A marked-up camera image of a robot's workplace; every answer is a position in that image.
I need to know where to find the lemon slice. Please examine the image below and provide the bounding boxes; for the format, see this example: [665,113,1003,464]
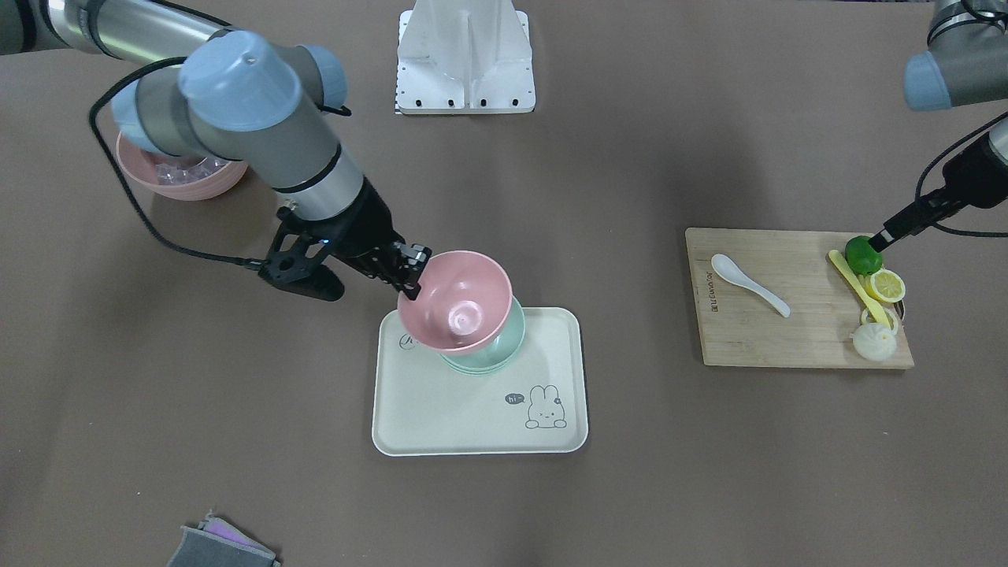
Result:
[860,306,902,334]

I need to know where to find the green lime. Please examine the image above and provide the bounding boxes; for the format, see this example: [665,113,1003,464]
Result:
[843,235,884,276]

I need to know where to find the yellow plastic knife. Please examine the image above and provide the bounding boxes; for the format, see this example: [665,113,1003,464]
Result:
[827,249,898,332]

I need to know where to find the stacked green bowls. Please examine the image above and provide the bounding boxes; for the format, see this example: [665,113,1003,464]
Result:
[439,297,526,376]

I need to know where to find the large pink bowl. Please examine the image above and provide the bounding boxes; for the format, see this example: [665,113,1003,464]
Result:
[116,134,248,202]

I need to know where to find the white toy bun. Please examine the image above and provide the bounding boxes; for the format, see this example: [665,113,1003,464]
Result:
[850,322,898,362]

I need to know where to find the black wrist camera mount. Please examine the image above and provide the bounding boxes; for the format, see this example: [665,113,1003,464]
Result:
[256,207,345,302]

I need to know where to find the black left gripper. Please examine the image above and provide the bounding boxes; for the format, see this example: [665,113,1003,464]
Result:
[870,134,1007,254]

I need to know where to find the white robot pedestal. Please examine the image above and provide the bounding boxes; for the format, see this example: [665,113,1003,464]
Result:
[394,1,536,116]

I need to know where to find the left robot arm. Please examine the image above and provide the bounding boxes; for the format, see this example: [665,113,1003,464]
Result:
[869,1,1007,252]

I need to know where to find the small pink bowl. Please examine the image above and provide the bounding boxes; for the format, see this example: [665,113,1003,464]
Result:
[396,250,513,356]

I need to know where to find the white ceramic spoon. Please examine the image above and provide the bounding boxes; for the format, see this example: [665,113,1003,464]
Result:
[710,254,792,318]

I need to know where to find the grey folded cloth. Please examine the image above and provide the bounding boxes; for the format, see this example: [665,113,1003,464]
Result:
[167,513,281,566]

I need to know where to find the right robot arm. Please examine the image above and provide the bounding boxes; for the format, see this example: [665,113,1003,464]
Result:
[2,1,432,302]

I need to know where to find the bamboo cutting board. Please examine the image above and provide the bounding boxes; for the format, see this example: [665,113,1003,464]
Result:
[685,228,914,370]

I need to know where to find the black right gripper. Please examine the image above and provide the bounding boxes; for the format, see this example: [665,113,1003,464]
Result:
[312,177,432,301]

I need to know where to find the lemon half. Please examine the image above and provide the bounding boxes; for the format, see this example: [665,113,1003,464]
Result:
[863,269,906,304]

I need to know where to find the cream rabbit tray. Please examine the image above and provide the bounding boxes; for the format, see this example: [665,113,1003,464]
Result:
[372,306,589,457]

